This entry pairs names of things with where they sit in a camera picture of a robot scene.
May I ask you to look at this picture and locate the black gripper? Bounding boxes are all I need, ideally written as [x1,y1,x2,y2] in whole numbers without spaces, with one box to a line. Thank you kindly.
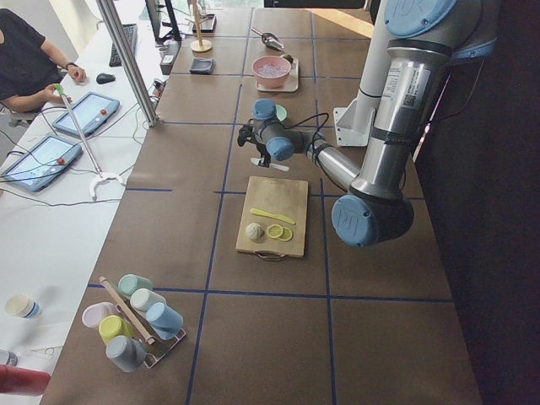
[237,120,271,167]

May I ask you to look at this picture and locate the white plastic spoon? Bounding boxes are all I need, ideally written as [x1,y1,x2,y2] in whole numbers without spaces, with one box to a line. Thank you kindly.
[250,157,289,172]

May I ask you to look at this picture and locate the clear ice cubes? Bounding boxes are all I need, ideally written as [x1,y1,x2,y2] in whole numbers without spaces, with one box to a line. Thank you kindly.
[256,63,289,79]

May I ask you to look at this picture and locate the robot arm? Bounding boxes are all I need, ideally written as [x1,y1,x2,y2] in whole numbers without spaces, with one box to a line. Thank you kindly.
[237,1,500,246]

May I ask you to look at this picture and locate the mint green bowl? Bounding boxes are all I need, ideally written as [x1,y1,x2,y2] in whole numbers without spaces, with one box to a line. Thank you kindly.
[275,104,288,122]

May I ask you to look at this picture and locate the pink bowl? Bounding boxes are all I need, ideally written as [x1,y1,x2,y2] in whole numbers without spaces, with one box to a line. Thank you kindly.
[251,56,292,89]

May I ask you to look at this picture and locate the beige plastic tray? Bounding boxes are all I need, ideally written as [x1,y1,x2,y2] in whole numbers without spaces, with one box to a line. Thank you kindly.
[254,57,299,93]

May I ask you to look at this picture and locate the yellow plastic knife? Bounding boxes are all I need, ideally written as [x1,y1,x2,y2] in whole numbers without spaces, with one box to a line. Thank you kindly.
[250,208,296,224]

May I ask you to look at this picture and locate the grey folded cloth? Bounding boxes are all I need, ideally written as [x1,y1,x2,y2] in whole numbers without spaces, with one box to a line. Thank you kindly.
[189,57,216,75]

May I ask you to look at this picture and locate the wooden cutting board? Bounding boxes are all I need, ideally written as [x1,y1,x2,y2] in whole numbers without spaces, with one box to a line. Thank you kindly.
[235,176,309,257]

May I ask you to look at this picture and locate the wooden stand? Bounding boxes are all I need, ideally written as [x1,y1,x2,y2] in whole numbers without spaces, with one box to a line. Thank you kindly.
[190,0,213,54]

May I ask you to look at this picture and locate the metal scoop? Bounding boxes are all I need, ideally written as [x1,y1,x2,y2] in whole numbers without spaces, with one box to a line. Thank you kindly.
[251,27,285,51]

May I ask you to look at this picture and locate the upper lemon slice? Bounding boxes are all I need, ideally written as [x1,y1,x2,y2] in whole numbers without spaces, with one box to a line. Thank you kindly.
[267,224,284,239]

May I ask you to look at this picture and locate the lemon slice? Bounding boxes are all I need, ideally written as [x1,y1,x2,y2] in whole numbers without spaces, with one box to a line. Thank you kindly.
[277,226,294,242]
[267,224,284,239]

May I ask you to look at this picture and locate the lower lemon slice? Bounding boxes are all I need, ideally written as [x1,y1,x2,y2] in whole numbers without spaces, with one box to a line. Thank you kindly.
[277,226,294,242]

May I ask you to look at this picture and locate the black computer mouse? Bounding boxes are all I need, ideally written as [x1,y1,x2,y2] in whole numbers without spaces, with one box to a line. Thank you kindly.
[95,73,116,84]

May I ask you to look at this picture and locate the far tablet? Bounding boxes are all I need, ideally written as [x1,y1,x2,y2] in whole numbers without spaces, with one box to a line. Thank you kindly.
[52,92,120,138]

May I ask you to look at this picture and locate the tablet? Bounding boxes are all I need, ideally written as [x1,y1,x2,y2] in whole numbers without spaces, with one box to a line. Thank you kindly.
[2,133,82,192]
[52,92,120,138]

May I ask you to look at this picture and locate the mint green cup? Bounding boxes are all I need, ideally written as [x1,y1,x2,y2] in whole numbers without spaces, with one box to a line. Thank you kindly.
[117,273,154,299]

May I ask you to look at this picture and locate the white grabber stick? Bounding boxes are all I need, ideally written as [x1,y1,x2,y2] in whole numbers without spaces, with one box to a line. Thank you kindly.
[55,84,125,202]

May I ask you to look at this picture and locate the white cup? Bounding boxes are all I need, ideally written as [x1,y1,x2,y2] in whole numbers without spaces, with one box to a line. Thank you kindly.
[130,288,166,312]

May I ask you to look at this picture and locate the near tablet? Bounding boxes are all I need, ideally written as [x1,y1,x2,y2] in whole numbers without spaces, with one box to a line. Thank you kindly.
[2,133,82,192]

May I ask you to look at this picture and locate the light blue cup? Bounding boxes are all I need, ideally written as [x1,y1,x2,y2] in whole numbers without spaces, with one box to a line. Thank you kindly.
[146,302,184,340]

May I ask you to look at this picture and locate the seated person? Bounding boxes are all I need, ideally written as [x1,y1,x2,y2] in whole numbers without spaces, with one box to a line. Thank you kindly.
[1,8,87,113]

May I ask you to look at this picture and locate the yellow cup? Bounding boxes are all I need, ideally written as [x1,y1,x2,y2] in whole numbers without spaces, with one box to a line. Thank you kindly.
[98,315,134,345]

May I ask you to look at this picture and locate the pink cup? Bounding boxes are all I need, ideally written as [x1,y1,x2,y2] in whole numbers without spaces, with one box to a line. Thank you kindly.
[81,301,118,329]

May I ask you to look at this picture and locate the grey cup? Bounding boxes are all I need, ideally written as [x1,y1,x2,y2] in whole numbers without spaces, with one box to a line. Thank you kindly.
[105,335,147,372]

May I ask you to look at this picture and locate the paper cup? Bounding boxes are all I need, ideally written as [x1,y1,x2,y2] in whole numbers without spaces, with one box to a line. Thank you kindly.
[4,294,41,319]

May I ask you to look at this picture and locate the red bottle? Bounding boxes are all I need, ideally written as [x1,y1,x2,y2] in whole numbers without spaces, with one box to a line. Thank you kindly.
[1,364,51,397]

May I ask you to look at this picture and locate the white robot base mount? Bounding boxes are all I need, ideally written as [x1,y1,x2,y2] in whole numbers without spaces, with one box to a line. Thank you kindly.
[333,97,378,147]

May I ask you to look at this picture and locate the black frame box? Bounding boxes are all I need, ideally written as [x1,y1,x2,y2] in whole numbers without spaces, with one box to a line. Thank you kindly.
[192,13,217,34]

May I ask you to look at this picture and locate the aluminium frame post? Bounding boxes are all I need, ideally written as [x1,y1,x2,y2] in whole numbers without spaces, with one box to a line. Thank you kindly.
[96,0,159,127]

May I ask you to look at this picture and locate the white wire rack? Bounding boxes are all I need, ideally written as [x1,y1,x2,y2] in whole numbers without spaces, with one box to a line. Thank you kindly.
[139,329,186,369]

